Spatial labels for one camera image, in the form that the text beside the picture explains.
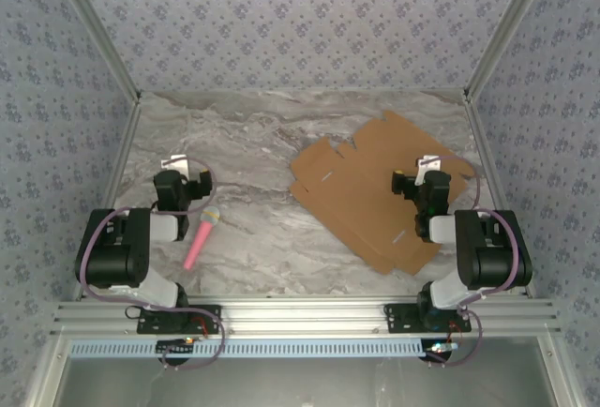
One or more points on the brown cardboard box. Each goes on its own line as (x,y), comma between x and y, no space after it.
(356,200)

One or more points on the pink toy microphone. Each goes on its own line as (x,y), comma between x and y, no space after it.
(199,240)

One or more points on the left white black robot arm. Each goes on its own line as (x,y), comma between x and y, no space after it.
(112,257)

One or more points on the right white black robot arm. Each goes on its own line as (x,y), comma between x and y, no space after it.
(492,257)

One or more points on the small black controller board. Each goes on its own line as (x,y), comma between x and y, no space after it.
(438,351)
(174,347)

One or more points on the grey metal panel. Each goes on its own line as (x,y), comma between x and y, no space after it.
(304,383)

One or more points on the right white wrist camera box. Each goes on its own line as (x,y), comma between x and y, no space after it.
(425,168)

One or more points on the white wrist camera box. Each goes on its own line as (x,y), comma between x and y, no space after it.
(174,163)
(425,168)

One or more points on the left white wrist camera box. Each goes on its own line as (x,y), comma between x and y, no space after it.
(174,163)

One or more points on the thin aluminium back rail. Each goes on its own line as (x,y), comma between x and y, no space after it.
(304,92)

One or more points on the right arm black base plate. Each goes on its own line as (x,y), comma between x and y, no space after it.
(398,320)

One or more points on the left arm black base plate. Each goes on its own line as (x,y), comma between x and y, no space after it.
(154,325)

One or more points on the wide aluminium mounting rail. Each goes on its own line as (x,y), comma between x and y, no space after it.
(304,318)

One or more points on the aluminium corner post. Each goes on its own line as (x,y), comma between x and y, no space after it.
(96,27)
(507,27)

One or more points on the aluminium lower frame rail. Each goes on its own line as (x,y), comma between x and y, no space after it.
(558,374)
(47,374)

